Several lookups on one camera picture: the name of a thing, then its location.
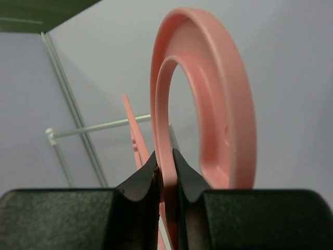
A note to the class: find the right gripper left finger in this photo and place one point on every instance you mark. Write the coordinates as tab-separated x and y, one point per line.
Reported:
123	217

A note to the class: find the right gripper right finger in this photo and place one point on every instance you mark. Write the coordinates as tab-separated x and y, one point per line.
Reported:
247	219

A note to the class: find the pink plastic hanger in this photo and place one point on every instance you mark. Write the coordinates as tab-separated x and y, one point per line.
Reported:
196	41

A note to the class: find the white clothes rack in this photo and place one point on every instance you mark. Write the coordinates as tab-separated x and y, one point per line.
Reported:
91	130

